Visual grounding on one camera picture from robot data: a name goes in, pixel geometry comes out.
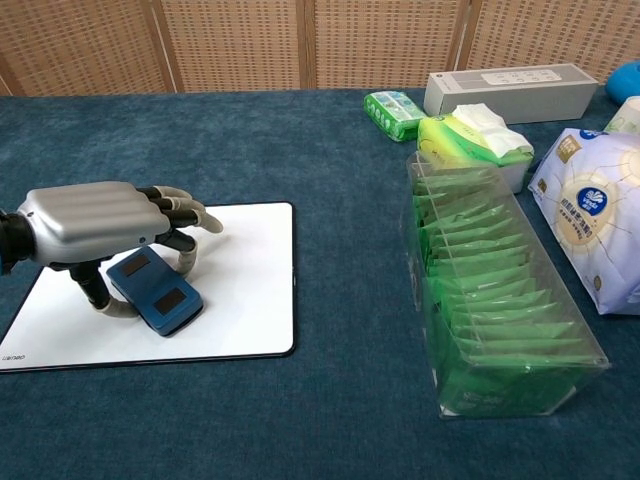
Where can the white paper cup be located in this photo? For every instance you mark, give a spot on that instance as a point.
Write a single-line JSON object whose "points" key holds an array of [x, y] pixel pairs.
{"points": [[627, 117]]}

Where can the white drawing board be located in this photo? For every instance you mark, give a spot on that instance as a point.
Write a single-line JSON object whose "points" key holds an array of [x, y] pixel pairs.
{"points": [[240, 310]]}

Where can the teal blue tablecloth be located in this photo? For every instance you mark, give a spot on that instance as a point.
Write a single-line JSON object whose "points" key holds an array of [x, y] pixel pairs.
{"points": [[325, 250]]}

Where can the bamboo folding screen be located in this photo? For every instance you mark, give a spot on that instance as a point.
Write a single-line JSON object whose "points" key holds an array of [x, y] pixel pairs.
{"points": [[250, 45]]}

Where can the green wet wipes pack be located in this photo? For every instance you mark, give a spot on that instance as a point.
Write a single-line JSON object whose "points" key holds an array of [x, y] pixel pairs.
{"points": [[392, 112]]}

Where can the blue detergent bottle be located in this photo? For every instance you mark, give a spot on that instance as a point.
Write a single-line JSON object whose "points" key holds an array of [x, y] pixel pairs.
{"points": [[627, 82]]}

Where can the blue whiteboard eraser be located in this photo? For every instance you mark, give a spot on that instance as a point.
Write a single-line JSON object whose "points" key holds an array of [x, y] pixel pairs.
{"points": [[152, 290]]}

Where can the green yellow tissue pack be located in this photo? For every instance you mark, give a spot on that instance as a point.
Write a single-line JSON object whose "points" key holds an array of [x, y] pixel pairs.
{"points": [[460, 142]]}

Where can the lilac white tissue pack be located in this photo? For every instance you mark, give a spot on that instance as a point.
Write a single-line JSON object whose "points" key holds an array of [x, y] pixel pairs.
{"points": [[590, 215]]}

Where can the clear box green sachets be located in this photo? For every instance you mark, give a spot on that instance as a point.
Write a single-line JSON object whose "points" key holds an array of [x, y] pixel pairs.
{"points": [[500, 310]]}

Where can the grey power strip box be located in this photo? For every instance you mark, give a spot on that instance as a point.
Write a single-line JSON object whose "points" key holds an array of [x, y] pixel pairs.
{"points": [[510, 95]]}

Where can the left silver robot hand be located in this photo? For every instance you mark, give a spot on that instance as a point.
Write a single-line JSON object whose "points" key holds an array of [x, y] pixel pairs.
{"points": [[90, 220]]}

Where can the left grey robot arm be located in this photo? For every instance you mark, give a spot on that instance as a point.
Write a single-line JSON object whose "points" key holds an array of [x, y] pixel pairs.
{"points": [[12, 240]]}

